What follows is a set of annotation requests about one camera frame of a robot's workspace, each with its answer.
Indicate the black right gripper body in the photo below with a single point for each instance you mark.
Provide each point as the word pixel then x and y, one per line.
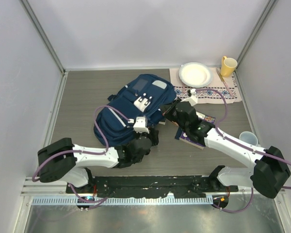
pixel 174 117

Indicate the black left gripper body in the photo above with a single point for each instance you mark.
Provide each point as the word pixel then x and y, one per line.
pixel 151 135

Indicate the navy blue student backpack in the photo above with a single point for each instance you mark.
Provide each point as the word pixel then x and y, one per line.
pixel 142 97

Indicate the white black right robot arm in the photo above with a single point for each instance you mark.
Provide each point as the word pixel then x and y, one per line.
pixel 265 170

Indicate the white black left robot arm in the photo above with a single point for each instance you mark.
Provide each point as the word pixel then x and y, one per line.
pixel 68 162

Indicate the dark blue Nineteen Eighty-Four book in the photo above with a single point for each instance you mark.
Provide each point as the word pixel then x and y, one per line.
pixel 162 122

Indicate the purple paperback book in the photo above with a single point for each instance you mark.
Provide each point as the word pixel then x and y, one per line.
pixel 195 133

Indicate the patterned white placemat cloth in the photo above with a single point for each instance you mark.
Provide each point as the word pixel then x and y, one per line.
pixel 207 96

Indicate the white paper plate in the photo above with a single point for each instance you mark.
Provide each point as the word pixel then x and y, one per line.
pixel 195 75

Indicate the pale blue mug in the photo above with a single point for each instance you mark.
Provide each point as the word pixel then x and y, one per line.
pixel 249 137

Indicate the yellow mug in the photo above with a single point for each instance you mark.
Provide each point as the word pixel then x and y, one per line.
pixel 228 65

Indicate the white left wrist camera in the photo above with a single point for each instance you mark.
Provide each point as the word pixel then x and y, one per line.
pixel 139 124

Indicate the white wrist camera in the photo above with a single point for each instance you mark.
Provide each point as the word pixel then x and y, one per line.
pixel 192 98
pixel 139 124

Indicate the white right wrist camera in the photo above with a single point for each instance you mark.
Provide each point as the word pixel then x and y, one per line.
pixel 192 98

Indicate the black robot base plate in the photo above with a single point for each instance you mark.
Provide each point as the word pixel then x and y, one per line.
pixel 153 187

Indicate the pink handled knife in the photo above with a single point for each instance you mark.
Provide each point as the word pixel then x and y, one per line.
pixel 224 82

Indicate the aluminium front rail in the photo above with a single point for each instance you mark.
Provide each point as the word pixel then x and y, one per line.
pixel 38 188

